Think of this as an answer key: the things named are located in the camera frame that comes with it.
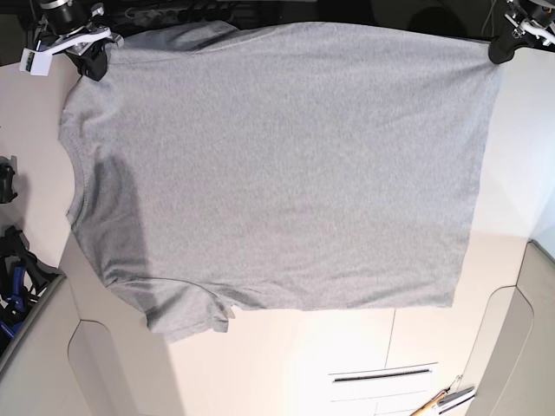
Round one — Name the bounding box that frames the black device at left edge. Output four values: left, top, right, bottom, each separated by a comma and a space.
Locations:
0, 157, 17, 205

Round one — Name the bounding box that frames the wooden handled tool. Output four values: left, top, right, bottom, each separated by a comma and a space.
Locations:
410, 375, 462, 416

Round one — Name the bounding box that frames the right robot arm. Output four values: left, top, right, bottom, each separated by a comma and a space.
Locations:
20, 1, 123, 81

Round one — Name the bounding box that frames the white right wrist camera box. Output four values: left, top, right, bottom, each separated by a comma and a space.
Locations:
19, 49, 53, 76

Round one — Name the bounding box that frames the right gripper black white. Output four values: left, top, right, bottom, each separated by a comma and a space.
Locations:
36, 26, 123, 81

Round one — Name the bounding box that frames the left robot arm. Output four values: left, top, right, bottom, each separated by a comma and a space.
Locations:
487, 0, 554, 65

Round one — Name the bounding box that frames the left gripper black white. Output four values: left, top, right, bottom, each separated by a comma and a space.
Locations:
488, 2, 554, 64

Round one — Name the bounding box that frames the grey T-shirt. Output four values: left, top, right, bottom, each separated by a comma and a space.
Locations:
59, 22, 501, 341

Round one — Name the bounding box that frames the blue black equipment pile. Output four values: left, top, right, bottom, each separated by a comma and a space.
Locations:
1, 226, 62, 341

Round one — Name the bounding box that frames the grey flat tool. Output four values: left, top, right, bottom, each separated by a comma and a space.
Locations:
436, 387, 475, 414

